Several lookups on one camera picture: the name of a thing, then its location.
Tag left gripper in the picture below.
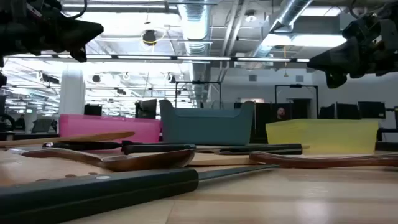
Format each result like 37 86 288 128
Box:
0 0 104 63

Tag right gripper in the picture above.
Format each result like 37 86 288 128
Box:
307 2 398 90

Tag wooden utensils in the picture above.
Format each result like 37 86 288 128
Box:
195 144 311 154

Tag light wooden slotted spatula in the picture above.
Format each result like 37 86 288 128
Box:
0 131 136 149

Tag dark wooden spoon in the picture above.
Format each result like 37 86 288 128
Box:
21 147 197 173
248 151 398 169

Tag black sheathed knife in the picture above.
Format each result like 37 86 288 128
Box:
42 140 136 151

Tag black-handled paring knife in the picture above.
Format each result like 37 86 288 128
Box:
214 143 303 156

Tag long labelled wooden fork spatula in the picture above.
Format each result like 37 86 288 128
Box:
0 149 114 187

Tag large black-handled kitchen knife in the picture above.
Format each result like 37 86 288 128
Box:
0 164 279 224

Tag ceiling light panel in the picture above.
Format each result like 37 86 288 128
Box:
262 33 348 48

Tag black computer monitor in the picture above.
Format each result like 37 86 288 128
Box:
83 104 103 116
336 102 359 121
318 103 336 120
135 98 158 120
358 101 386 120

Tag white building pillar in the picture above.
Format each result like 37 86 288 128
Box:
58 68 86 116

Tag yellow plastic bin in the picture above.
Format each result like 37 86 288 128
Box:
266 118 379 156

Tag seated person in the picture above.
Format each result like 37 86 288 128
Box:
275 106 287 123

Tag pink plastic bin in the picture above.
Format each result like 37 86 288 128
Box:
58 114 162 144

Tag black partition panel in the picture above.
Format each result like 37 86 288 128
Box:
250 101 312 144

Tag long ceiling light strip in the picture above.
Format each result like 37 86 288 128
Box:
0 54 312 63

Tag teal plastic bin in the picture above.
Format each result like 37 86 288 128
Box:
159 98 256 146

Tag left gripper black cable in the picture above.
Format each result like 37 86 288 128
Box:
62 0 88 20

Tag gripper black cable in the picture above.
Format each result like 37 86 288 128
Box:
62 0 88 20
348 0 374 19

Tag black metal stand frame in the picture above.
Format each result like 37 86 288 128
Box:
274 83 319 119

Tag yellow hanging cord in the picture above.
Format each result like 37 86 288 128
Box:
282 45 289 78

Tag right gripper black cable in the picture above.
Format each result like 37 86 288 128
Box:
348 0 374 19

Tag smooth silver ceiling duct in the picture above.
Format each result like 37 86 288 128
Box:
253 0 313 58

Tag corrugated silver ceiling duct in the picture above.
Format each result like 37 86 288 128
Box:
178 0 212 105

